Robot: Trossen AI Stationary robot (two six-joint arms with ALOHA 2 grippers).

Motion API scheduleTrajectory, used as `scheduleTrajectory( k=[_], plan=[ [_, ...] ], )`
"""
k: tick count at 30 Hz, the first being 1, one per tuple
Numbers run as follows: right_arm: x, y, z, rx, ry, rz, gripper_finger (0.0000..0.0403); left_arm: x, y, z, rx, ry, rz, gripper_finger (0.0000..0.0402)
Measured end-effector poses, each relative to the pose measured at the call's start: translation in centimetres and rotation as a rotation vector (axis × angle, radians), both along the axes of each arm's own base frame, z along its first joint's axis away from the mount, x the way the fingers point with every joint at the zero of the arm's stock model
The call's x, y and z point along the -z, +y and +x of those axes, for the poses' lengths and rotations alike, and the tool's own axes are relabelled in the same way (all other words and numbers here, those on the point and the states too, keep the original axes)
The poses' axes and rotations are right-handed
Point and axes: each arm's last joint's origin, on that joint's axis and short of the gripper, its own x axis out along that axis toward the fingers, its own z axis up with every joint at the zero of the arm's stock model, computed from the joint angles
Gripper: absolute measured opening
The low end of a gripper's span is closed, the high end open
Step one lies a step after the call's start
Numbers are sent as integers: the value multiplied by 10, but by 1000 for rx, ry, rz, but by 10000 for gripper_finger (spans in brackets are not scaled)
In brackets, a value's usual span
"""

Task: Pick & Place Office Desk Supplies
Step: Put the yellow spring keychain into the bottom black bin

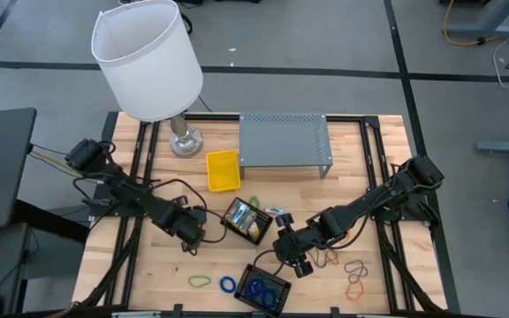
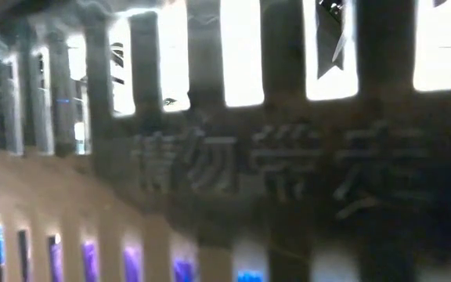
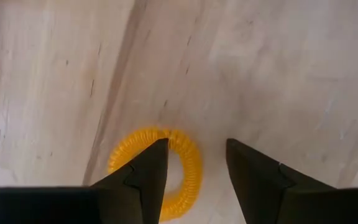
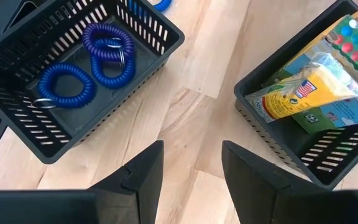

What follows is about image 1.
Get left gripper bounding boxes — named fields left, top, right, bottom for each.
left=161, top=203, right=208, bottom=255

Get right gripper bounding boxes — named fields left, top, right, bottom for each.
left=273, top=212, right=324, bottom=279

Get dark rubber band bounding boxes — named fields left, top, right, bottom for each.
left=314, top=246, right=340, bottom=269
left=344, top=259, right=369, bottom=284

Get green rubber band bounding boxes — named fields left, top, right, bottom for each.
left=187, top=275, right=213, bottom=289

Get black plastic slotted basket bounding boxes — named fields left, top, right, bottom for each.
left=233, top=263, right=292, bottom=318
left=220, top=197, right=275, bottom=246

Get blue coil wrist keychain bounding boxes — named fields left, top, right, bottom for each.
left=243, top=278, right=268, bottom=302
left=257, top=286, right=281, bottom=310
left=218, top=276, right=237, bottom=294

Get black side desk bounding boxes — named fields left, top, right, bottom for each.
left=0, top=108, right=38, bottom=233

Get grey desk foot bar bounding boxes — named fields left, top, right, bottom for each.
left=476, top=140, right=509, bottom=155

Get grey desk base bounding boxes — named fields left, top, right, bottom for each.
left=439, top=0, right=509, bottom=39

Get yellow plastic slotted basket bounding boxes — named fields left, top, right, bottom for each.
left=205, top=149, right=242, bottom=193

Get grey perforated metal shelf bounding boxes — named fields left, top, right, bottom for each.
left=239, top=113, right=334, bottom=180

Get table lamp with white shade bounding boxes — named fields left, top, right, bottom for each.
left=90, top=0, right=205, bottom=159

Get black aluminium table frame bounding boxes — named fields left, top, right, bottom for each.
left=77, top=111, right=461, bottom=318

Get black lamp cord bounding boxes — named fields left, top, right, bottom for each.
left=196, top=94, right=214, bottom=114

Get yellow floor cable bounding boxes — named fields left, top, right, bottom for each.
left=443, top=0, right=505, bottom=48

